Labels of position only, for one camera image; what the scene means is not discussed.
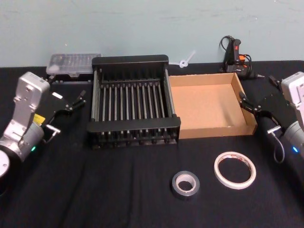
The shallow brown cardboard tray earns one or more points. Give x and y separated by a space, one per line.
202 104

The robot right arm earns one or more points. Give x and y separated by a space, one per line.
295 95

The white tape roll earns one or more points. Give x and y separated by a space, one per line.
235 185

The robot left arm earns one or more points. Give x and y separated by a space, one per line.
26 95

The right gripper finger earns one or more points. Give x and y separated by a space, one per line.
248 104
274 80

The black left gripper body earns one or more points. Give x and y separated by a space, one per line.
53 104

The clear plastic case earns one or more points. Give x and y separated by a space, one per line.
71 63

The white three-armed plastic piece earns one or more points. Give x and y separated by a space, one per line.
183 63

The black table cloth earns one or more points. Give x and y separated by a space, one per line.
118 190

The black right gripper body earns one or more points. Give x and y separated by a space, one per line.
275 107

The silver tape roll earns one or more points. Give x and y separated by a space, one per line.
177 188

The black rack with steel bars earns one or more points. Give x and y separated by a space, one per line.
133 126

